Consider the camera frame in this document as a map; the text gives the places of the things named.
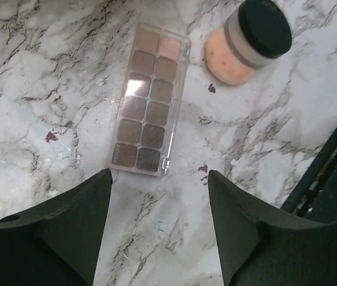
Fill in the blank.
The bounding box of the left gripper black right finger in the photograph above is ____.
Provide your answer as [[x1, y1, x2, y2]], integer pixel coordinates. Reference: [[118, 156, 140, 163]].
[[208, 170, 337, 285]]

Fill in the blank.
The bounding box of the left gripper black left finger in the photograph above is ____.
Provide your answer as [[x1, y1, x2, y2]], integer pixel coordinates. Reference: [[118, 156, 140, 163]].
[[0, 169, 112, 285]]

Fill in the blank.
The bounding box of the brown eyeshadow palette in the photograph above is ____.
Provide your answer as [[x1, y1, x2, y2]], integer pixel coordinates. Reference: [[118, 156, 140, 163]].
[[109, 23, 191, 176]]

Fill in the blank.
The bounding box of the black round compact jar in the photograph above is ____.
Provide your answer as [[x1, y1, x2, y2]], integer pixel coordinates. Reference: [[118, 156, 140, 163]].
[[224, 0, 292, 69]]

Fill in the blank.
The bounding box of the black mounting rail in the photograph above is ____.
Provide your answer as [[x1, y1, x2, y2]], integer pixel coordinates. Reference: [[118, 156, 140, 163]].
[[281, 128, 337, 223]]

